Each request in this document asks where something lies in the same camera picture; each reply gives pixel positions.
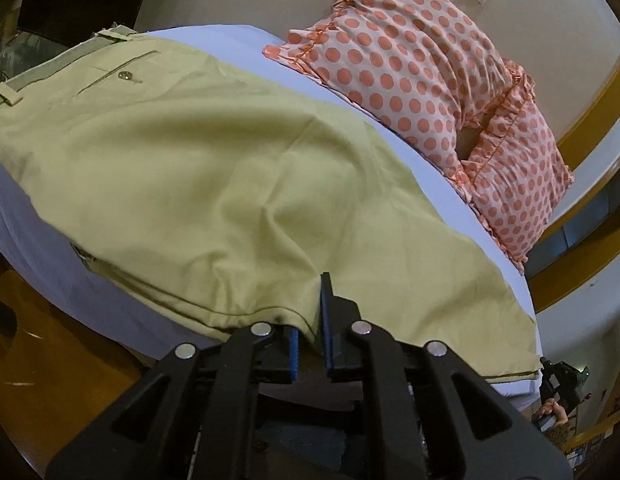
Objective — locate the polka dot pillow far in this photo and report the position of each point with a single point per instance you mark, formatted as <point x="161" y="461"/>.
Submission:
<point x="517" y="174"/>

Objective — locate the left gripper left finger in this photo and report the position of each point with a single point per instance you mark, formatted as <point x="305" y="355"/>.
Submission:
<point x="190" y="416"/>

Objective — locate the wooden bedside furniture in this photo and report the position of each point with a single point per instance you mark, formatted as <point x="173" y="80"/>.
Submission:
<point x="56" y="375"/>

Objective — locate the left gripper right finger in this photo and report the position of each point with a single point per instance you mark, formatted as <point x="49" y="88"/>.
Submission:
<point x="425" y="413"/>

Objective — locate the polka dot pillow near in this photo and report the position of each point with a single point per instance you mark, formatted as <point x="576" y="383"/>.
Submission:
<point x="422" y="68"/>

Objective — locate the khaki yellow pants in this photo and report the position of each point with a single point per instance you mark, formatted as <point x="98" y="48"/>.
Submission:
<point x="218" y="198"/>

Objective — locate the white bed sheet mattress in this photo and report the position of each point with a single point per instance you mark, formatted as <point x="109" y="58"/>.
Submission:
<point x="47" y="262"/>

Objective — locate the polka dot pillow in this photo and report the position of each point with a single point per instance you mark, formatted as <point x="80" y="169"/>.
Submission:
<point x="422" y="68"/>
<point x="517" y="174"/>

